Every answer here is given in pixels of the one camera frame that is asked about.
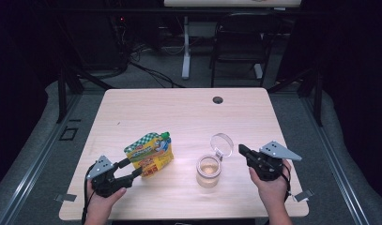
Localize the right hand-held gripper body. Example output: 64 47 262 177
246 140 303 183

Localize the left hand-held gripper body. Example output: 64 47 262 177
85 155 129 199

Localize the yellow pouch with green cap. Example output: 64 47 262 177
123 131 175 179

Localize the clear jar with hinged lid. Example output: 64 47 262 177
195 132 235 189

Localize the person's left hand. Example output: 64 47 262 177
85 182 128 217

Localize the person's right hand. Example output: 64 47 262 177
249 158 292 211

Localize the grey tape strip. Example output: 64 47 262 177
294 188 314 203
54 193 78 203

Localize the black metal stand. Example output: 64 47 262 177
267 68 324 128
55 62 115 125

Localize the black folding chair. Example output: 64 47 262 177
209 12 283 88

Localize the white desk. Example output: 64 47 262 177
163 0 302 81

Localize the dark equipment with red light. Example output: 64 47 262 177
108 14 130 68

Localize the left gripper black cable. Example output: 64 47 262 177
81 165 97 225

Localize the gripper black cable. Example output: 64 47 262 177
281 168 294 202
81 165 97 225

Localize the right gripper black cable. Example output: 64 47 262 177
281 168 294 202

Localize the aluminium floor rail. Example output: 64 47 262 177
299 93 373 225
0 93 84 225

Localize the black floor cable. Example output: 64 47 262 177
128 60 186 89

